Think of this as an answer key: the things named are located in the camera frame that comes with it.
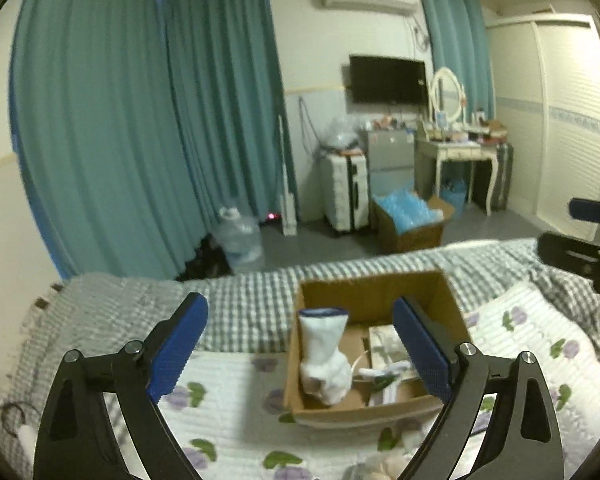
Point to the white plush sock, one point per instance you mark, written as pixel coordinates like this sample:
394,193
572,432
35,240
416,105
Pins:
322,350

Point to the white suitcase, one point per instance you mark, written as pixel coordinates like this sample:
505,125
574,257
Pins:
342,190

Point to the black wall television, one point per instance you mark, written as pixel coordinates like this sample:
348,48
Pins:
387,80

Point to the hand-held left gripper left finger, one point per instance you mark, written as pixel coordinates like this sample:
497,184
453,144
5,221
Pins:
180,345

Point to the white oval mirror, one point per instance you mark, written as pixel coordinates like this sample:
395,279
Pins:
447,92

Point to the wide teal curtain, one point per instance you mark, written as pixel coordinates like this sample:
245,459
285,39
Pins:
105,125

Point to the cardboard box on floor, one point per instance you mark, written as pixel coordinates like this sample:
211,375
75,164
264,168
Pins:
415,240

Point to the white flat packet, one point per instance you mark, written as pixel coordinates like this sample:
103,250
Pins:
386,342

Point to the dark bag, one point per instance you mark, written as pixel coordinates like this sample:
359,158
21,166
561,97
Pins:
205,260

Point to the grey small fridge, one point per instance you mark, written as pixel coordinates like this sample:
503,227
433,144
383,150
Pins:
390,160

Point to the white dressing table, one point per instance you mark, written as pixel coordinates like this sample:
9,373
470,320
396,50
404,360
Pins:
452,152

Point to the striped storage box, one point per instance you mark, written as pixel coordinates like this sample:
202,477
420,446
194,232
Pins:
503,177

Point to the pile of blue packets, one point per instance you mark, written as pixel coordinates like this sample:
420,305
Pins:
405,210

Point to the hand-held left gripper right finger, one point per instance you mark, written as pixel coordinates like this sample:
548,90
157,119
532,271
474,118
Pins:
422,350

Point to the large clear water jug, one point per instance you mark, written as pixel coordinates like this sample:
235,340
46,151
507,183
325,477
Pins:
240,240

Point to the white crumpled cloth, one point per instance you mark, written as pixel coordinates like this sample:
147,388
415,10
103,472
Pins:
385,380

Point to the white louvred wardrobe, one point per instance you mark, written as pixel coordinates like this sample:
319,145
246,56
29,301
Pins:
555,120

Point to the cardboard box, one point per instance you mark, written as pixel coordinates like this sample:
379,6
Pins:
415,240
330,292

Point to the clear bag with soft things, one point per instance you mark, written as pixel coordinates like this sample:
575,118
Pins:
380,467

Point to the narrow teal curtain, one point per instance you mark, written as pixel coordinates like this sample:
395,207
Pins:
455,45

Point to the clear plastic bag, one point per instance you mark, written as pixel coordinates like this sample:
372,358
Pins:
339,135

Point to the blue waste bin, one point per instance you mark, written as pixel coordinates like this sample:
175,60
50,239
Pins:
454,200

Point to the white floral quilt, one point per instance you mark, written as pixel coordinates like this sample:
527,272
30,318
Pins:
230,410

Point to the teal corner curtain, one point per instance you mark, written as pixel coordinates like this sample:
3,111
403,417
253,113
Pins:
225,100

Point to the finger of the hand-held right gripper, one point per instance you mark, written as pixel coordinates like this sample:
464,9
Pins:
575,252
592,209

